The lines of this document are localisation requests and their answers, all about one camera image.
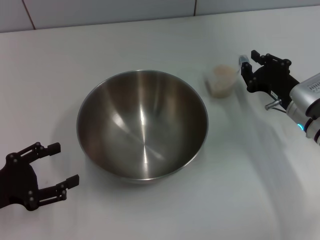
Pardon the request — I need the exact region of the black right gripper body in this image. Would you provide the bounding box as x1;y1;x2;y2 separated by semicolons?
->
246;65;301;106

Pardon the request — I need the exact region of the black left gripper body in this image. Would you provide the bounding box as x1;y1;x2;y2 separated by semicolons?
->
0;154;41;212

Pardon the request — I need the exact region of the stainless steel mixing bowl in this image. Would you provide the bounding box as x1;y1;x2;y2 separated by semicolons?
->
76;69;210;186

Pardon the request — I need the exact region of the white partition board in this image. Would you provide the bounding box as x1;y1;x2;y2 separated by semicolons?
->
194;0;320;16
0;0;35;34
23;0;197;31

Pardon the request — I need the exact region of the right arm metal plug cable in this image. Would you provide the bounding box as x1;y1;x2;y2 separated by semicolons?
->
264;99;288;113

